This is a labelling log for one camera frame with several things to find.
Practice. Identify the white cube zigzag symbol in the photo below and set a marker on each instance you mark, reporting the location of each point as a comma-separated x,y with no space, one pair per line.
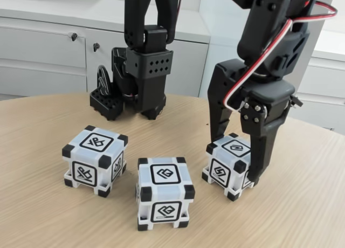
219,171

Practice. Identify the white cube heart symbol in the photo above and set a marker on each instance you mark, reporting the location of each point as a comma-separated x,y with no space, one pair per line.
164,173

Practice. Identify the white drawer cabinet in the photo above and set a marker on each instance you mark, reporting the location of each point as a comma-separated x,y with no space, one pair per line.
323,78

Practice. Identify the glass partition panel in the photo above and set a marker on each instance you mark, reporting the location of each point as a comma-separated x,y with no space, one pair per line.
221,37

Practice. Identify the white cube crossed-loops symbol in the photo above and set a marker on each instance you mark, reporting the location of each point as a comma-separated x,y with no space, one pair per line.
94,143

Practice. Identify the cabinet lock key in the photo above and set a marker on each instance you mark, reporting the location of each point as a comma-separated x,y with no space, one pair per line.
74,36
96,47

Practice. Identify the white low cabinet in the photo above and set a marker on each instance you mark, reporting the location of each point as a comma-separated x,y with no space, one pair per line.
40,56

